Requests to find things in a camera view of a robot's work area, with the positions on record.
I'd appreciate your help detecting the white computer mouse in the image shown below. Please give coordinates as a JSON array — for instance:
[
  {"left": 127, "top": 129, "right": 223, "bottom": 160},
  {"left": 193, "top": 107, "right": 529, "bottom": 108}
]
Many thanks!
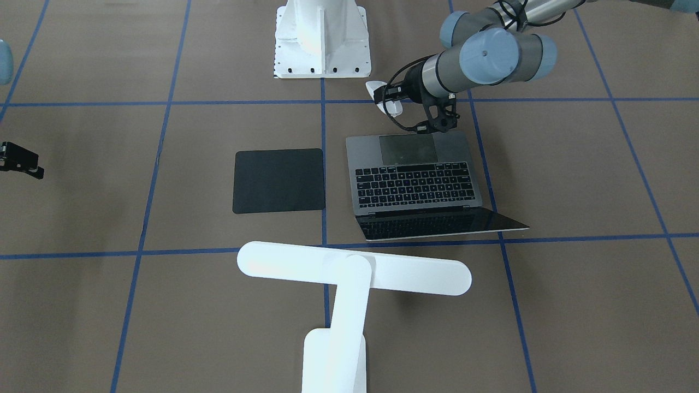
[{"left": 365, "top": 81, "right": 404, "bottom": 117}]

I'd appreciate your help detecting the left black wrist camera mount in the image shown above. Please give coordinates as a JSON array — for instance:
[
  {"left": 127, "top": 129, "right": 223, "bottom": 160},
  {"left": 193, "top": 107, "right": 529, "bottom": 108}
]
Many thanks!
[{"left": 416, "top": 93, "right": 460, "bottom": 134}]

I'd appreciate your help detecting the white desk lamp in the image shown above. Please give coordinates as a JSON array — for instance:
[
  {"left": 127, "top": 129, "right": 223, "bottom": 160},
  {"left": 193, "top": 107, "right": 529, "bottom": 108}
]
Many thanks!
[{"left": 237, "top": 241, "right": 472, "bottom": 392}]

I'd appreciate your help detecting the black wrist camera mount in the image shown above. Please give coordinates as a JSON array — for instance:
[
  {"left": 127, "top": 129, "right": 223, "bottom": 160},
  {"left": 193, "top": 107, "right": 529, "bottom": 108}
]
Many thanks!
[
  {"left": 416, "top": 93, "right": 460, "bottom": 134},
  {"left": 1, "top": 141, "right": 45, "bottom": 180}
]

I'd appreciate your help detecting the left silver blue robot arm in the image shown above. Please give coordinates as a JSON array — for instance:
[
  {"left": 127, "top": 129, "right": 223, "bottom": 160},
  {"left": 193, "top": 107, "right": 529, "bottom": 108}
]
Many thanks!
[{"left": 365, "top": 1, "right": 583, "bottom": 105}]

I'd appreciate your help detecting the grey laptop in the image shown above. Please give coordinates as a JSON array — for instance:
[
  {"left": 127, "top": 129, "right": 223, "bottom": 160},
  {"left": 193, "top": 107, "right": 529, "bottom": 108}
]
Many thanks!
[{"left": 346, "top": 131, "right": 528, "bottom": 241}]

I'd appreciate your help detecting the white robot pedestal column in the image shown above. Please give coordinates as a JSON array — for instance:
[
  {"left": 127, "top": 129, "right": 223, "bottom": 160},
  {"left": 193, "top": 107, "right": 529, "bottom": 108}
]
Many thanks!
[{"left": 273, "top": 1, "right": 372, "bottom": 79}]

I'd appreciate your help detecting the black mouse pad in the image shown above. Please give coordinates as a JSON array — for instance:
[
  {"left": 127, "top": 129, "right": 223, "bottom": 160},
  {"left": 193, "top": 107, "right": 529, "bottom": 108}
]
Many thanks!
[{"left": 232, "top": 148, "right": 325, "bottom": 214}]

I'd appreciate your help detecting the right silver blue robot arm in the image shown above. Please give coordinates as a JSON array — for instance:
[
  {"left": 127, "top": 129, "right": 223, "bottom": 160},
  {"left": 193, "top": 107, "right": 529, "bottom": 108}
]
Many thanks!
[{"left": 0, "top": 39, "right": 14, "bottom": 85}]

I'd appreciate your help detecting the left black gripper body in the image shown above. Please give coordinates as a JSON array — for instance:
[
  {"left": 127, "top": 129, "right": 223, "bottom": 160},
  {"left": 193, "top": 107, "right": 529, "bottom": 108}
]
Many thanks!
[{"left": 399, "top": 67, "right": 432, "bottom": 104}]

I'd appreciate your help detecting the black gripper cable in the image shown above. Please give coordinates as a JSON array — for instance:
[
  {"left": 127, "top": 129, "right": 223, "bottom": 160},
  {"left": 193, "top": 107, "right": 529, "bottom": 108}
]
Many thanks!
[{"left": 382, "top": 56, "right": 437, "bottom": 133}]

